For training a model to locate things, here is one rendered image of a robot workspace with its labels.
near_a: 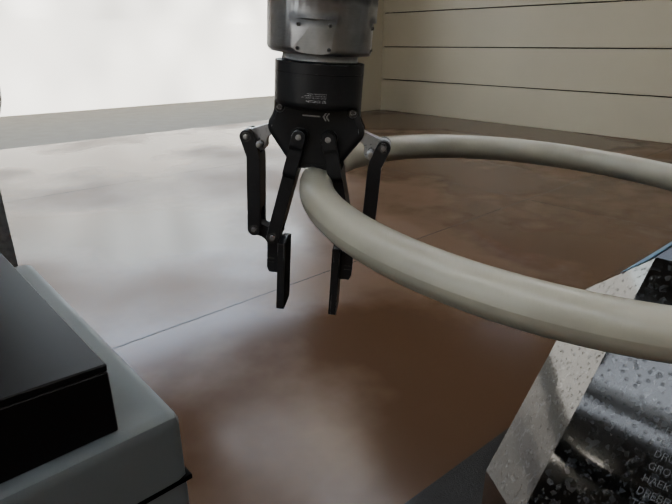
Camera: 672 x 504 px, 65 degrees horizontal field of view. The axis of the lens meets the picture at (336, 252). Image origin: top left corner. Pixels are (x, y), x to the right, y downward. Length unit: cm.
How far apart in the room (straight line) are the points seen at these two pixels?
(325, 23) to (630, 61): 690
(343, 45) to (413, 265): 19
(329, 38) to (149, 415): 31
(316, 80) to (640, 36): 688
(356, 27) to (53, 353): 32
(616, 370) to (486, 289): 38
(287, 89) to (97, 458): 30
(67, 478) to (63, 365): 7
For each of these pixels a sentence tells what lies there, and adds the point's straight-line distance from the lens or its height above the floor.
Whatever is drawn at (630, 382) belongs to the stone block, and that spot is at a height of 72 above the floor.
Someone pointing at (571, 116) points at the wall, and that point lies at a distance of 754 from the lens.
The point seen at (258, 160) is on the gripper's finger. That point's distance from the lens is 48.
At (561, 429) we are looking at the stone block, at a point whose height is 66.
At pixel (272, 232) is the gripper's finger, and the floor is 89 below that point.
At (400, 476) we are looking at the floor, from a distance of 152.
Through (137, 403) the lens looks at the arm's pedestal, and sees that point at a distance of 44.
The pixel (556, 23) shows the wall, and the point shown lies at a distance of 765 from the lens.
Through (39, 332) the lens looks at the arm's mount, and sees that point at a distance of 46.
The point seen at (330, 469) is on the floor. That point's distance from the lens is 153.
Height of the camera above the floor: 105
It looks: 21 degrees down
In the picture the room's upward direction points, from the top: straight up
